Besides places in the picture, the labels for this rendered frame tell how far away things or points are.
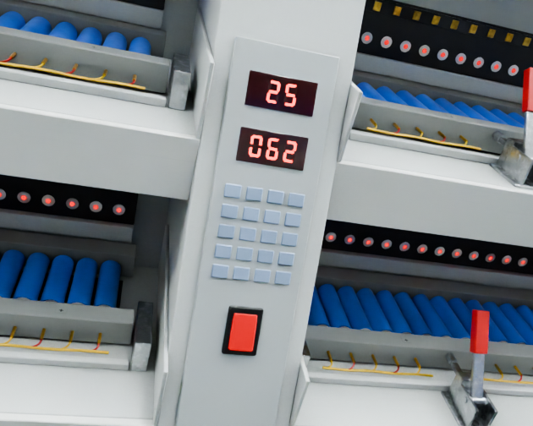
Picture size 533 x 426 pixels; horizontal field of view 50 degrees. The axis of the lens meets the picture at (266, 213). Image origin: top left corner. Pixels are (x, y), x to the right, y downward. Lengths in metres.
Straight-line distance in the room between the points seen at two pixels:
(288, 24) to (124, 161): 0.14
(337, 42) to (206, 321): 0.20
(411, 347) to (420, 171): 0.17
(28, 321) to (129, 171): 0.15
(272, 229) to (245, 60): 0.11
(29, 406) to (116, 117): 0.20
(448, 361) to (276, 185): 0.25
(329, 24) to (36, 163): 0.21
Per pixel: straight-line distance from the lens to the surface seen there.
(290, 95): 0.38
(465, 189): 0.44
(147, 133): 0.37
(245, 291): 0.39
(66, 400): 0.43
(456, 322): 0.59
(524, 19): 0.71
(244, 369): 0.41
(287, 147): 0.37
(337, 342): 0.49
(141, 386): 0.44
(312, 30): 0.39
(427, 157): 0.46
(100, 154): 0.38
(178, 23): 0.58
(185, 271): 0.38
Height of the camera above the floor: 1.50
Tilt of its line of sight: 7 degrees down
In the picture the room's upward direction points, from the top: 9 degrees clockwise
